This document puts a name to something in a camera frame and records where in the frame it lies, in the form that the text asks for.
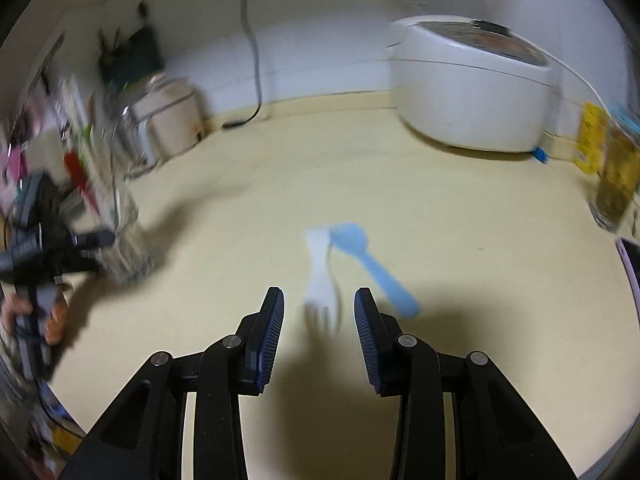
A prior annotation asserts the dark green utensil holder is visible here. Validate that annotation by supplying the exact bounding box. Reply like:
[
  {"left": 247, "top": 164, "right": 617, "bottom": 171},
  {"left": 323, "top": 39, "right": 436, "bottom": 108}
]
[{"left": 97, "top": 27, "right": 166, "bottom": 88}]

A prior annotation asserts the glass of tea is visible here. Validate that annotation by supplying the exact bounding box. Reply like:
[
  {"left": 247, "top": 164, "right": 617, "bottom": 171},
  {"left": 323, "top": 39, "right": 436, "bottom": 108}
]
[{"left": 590, "top": 120, "right": 640, "bottom": 233}]

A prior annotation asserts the black power cable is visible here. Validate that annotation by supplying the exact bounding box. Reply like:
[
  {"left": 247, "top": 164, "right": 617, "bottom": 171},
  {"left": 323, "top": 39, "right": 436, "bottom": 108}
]
[{"left": 222, "top": 0, "right": 273, "bottom": 130}]

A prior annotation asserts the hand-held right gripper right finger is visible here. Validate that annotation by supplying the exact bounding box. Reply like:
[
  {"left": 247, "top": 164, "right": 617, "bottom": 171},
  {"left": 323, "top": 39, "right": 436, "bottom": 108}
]
[{"left": 353, "top": 287, "right": 578, "bottom": 480}]

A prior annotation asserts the light blue packet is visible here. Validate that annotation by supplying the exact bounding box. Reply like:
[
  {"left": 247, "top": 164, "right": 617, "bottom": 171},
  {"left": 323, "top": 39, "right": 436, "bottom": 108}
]
[{"left": 607, "top": 102, "right": 640, "bottom": 133}]

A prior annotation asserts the pink hanging pad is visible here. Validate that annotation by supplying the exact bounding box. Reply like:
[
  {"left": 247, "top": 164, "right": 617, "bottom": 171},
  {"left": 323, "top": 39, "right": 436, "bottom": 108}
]
[{"left": 0, "top": 145, "right": 31, "bottom": 196}]

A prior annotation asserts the light blue plastic spork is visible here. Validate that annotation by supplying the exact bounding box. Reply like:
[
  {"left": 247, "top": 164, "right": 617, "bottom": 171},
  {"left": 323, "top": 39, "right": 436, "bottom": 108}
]
[{"left": 327, "top": 222, "right": 421, "bottom": 318}]

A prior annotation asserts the white rice cooker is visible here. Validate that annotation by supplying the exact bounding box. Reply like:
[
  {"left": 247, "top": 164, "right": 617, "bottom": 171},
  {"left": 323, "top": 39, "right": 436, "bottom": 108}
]
[{"left": 386, "top": 15, "right": 558, "bottom": 153}]

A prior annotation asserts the white plastic spork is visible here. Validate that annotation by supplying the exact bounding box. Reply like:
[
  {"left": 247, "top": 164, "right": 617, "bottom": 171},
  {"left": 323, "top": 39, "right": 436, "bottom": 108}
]
[{"left": 304, "top": 227, "right": 343, "bottom": 333}]

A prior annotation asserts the clear glass tumbler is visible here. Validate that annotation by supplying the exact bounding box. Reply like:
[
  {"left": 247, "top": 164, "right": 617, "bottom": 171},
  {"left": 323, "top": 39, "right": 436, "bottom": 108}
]
[{"left": 87, "top": 180, "right": 153, "bottom": 285}]

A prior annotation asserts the white power cable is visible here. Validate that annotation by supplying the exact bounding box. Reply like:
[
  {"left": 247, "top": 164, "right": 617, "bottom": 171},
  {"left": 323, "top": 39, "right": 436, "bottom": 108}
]
[{"left": 542, "top": 50, "right": 616, "bottom": 116}]

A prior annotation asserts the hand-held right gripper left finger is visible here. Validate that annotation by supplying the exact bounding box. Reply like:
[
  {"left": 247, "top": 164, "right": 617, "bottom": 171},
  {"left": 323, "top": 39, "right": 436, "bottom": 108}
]
[{"left": 60, "top": 286, "right": 286, "bottom": 480}]

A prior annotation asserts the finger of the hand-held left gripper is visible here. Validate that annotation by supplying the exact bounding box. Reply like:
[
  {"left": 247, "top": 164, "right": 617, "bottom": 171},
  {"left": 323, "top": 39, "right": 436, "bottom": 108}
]
[{"left": 72, "top": 230, "right": 116, "bottom": 251}]

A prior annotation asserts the yellow carton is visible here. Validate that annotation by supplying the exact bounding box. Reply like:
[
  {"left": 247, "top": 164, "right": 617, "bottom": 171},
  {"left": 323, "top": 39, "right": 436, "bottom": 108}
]
[{"left": 574, "top": 101, "right": 608, "bottom": 175}]

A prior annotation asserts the white green-printed long stirrer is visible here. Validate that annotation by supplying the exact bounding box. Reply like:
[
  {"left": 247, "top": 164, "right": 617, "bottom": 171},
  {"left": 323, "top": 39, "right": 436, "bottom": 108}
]
[{"left": 60, "top": 77, "right": 91, "bottom": 161}]

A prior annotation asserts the tall glass jar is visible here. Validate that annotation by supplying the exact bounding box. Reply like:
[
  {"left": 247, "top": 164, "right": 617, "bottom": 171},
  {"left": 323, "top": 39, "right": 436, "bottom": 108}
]
[{"left": 117, "top": 105, "right": 151, "bottom": 171}]

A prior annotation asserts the beige electric pot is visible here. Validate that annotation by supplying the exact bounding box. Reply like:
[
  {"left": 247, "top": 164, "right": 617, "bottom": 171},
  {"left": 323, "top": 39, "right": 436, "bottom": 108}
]
[{"left": 130, "top": 74, "right": 206, "bottom": 161}]

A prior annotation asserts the person's left hand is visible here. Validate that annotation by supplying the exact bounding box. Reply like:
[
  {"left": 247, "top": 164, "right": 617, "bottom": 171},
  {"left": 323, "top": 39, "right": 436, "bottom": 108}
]
[{"left": 0, "top": 285, "right": 71, "bottom": 346}]

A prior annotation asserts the smartphone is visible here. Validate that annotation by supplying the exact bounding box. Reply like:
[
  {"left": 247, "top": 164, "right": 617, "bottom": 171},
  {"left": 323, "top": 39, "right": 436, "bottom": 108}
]
[{"left": 616, "top": 237, "right": 640, "bottom": 306}]

